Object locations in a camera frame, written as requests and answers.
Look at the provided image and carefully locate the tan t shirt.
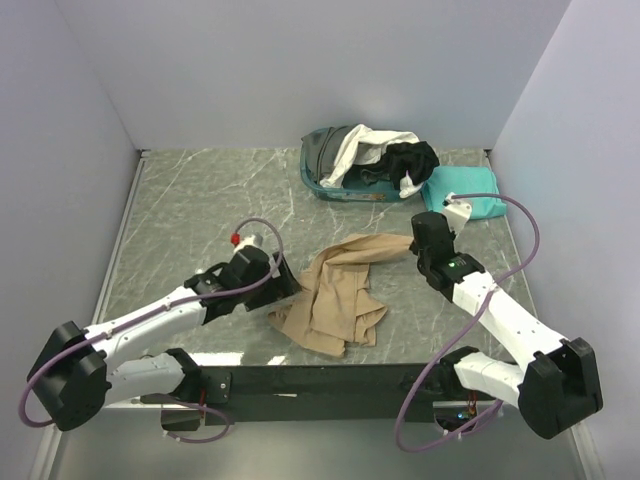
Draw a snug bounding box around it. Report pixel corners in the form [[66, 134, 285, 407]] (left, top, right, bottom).
[[268, 233, 412, 358]]

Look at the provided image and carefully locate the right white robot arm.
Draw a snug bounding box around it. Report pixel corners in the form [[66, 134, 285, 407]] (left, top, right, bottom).
[[410, 212, 603, 439]]

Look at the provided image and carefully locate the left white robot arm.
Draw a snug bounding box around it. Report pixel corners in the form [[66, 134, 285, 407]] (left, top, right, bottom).
[[27, 246, 301, 431]]

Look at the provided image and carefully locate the folded teal t shirt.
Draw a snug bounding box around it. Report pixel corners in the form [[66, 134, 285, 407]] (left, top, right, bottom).
[[421, 166, 507, 220]]

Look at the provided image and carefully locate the black t shirt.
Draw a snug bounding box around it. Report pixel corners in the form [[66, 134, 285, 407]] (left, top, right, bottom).
[[356, 141, 440, 199]]

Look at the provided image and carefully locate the teal plastic basket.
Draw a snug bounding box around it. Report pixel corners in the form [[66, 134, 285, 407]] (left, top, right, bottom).
[[300, 146, 405, 202]]

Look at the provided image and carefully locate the black base beam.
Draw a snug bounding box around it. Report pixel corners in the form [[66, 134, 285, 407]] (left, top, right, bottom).
[[160, 364, 490, 432]]

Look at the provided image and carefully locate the grey t shirt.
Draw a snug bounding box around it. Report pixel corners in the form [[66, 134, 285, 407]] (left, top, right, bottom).
[[302, 125, 353, 183]]

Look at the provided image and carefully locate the white t shirt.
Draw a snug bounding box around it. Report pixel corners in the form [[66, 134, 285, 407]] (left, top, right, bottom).
[[318, 124, 422, 190]]

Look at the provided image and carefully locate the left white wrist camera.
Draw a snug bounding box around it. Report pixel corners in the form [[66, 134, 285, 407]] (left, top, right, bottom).
[[231, 232, 263, 252]]

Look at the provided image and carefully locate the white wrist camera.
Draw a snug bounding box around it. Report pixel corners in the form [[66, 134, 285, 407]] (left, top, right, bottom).
[[441, 193, 472, 236], [231, 232, 263, 252]]

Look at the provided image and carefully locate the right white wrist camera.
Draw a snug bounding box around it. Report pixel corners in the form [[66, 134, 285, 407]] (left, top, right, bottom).
[[441, 193, 472, 236]]

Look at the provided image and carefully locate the aluminium rail frame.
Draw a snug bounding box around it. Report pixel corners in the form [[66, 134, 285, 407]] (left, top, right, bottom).
[[28, 149, 147, 480]]

